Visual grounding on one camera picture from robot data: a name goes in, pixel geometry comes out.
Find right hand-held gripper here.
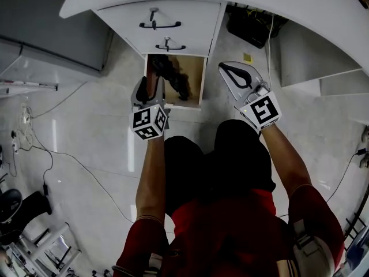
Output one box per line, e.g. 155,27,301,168
218,61,283,134

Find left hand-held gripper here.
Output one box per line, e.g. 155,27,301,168
129,76,171,141

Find wooden drawer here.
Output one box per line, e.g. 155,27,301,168
144,53,208,111

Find person's left forearm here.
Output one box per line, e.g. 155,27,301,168
135,136,167,222

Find person's right forearm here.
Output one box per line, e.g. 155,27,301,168
260,122,314,199

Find black box under desk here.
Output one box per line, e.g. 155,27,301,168
225,5,289,50

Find person's black shorts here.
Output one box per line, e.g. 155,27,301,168
163,119,277,214

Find grey metal cabinet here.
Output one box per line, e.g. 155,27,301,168
0,0,114,78

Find person's red shirt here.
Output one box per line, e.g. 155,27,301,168
113,183,346,277

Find white metal stool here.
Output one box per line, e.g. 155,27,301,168
16,223,82,277

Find white hanging cable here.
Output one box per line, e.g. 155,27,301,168
265,12,275,84

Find white drawer with black handle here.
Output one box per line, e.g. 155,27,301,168
125,35,214,58
96,0,223,48

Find thin black floor cable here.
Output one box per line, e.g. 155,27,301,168
28,145,137,225

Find white wall shelf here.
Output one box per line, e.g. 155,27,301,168
0,78,59,98

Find white cable bundle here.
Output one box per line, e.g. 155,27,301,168
16,103,33,136

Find black floor cable with plug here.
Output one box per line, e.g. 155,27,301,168
325,148,367,205

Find black metal chair frame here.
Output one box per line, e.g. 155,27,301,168
344,182,369,242

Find grey shoulder strap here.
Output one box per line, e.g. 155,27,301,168
292,219,336,277

